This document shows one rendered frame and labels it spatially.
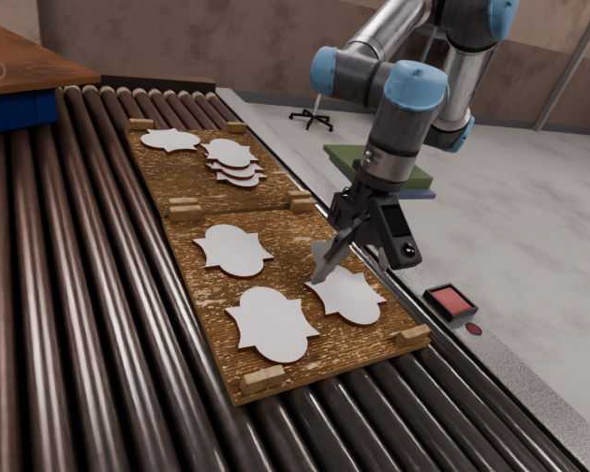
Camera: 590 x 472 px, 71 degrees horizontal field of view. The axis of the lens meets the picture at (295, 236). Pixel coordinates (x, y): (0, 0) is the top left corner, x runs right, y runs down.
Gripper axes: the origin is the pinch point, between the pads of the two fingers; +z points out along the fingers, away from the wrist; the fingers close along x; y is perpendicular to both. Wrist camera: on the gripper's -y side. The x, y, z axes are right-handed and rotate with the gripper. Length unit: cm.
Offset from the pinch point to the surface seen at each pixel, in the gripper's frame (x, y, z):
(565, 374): -171, 1, 97
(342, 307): 3.0, -3.2, 2.4
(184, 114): 6, 86, 5
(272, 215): 2.8, 25.8, 3.2
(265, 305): 15.6, 0.4, 2.4
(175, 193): 20.8, 36.6, 3.1
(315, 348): 11.2, -8.8, 3.5
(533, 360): -160, 13, 97
